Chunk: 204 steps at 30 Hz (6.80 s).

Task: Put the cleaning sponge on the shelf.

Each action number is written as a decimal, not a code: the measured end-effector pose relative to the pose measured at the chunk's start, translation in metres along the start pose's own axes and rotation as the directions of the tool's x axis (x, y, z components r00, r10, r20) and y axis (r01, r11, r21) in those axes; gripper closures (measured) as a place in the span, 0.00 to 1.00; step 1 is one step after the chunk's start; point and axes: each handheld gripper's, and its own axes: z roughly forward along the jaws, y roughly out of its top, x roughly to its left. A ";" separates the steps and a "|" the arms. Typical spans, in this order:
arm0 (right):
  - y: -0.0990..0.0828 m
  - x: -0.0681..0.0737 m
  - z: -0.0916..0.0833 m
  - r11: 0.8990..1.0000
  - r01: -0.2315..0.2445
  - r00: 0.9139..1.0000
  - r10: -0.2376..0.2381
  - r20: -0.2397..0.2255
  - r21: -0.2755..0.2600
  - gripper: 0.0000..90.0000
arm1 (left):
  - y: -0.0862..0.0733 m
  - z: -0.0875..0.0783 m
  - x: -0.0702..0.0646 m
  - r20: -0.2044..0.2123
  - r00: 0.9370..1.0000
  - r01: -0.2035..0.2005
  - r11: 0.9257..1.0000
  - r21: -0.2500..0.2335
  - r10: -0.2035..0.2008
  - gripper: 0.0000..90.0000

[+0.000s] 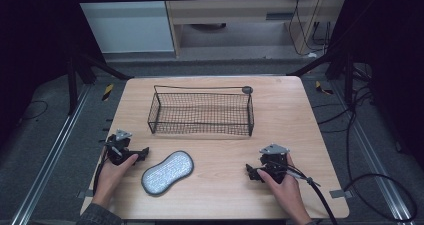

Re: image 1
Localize black floor cable loop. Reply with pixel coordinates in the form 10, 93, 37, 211
19, 100, 49, 121

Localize black wire mesh basket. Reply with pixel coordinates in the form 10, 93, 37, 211
147, 84, 256, 137

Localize hand-held gripper cable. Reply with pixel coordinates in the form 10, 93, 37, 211
92, 141, 118, 197
279, 161, 339, 225

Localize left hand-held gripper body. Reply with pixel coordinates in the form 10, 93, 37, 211
105, 128, 141, 167

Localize person's right hand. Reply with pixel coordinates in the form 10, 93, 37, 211
256, 153, 313, 225

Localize person's left hand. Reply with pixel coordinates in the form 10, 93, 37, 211
91, 153, 140, 210

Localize hanging black cables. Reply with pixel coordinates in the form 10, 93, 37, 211
287, 0, 334, 58

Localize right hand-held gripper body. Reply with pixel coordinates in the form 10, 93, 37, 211
255, 143, 291, 185

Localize left hand-held gripper cable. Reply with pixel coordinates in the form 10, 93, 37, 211
92, 141, 118, 197

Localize aluminium floor rail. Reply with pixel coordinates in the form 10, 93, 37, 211
331, 81, 414, 223
9, 84, 92, 225

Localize black metal stand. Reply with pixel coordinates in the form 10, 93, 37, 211
66, 50, 134, 116
287, 44, 355, 106

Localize white cabinet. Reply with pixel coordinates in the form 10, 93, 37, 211
71, 0, 176, 54

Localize right hand-held gripper cable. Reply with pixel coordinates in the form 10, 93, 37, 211
279, 161, 339, 225

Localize grey oval scrubbing sponge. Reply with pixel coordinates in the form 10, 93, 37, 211
140, 150, 195, 197

